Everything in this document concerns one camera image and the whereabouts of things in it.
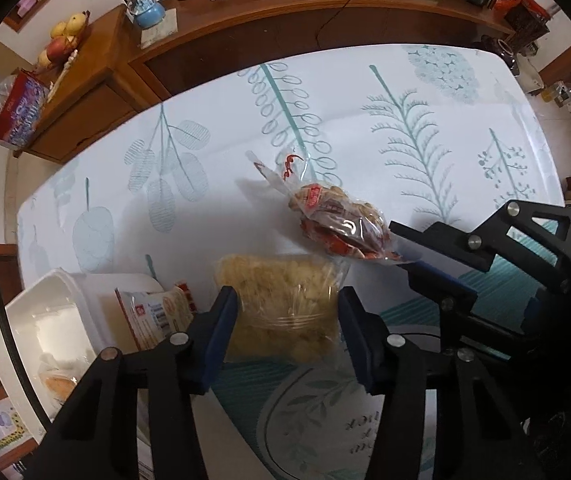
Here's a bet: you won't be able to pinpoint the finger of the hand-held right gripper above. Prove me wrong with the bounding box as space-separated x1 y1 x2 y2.
406 262 532 357
388 200 571 291

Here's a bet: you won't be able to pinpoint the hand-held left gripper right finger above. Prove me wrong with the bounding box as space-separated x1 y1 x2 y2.
338 286 549 480

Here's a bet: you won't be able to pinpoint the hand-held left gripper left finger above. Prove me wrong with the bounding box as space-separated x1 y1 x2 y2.
36 285 240 480

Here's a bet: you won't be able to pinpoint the yellow puff snack bag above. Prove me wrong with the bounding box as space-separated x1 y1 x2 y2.
214 254 350 363

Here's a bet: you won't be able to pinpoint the clear bag of red-wrapped snacks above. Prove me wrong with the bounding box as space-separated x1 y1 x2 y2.
244 149 406 265

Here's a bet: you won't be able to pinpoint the white plastic storage box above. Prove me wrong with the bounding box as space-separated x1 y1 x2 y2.
0 268 166 461

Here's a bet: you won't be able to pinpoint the cracker packet with red edge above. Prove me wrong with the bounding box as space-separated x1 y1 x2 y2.
114 282 197 352

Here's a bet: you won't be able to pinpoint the teal striped table mat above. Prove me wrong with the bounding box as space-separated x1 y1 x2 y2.
210 250 566 480

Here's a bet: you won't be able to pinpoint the golden pastry packet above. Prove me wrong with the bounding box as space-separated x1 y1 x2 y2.
40 355 79 402

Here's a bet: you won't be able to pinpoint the oil bottles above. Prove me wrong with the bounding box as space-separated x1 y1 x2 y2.
540 80 571 109

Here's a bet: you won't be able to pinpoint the white bucket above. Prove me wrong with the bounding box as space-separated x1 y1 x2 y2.
518 55 547 94

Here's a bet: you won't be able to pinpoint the dark round urn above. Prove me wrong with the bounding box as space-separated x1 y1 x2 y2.
473 35 521 77

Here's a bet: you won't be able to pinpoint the leaf print tablecloth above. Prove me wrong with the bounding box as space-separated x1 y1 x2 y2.
16 42 566 480

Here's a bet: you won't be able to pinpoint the red patterned gift bag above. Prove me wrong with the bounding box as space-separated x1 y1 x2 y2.
495 0 551 49

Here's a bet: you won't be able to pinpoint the red snack box in bag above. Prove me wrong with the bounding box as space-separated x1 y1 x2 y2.
0 70 51 150

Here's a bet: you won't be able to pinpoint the grey square tile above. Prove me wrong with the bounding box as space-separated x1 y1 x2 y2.
138 10 179 50

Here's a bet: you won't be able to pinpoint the wooden television cabinet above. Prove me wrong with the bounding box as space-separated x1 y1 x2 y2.
13 0 516 163

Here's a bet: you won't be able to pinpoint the bowl of fruit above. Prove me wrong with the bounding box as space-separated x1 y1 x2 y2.
36 10 91 70

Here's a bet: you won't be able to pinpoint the blue snow globe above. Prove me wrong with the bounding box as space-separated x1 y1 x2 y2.
126 0 167 30

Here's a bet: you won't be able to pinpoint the black power cables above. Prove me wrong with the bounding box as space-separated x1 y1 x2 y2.
285 0 362 47

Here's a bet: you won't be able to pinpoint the pale long-handled stick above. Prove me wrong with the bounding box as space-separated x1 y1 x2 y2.
46 50 79 104

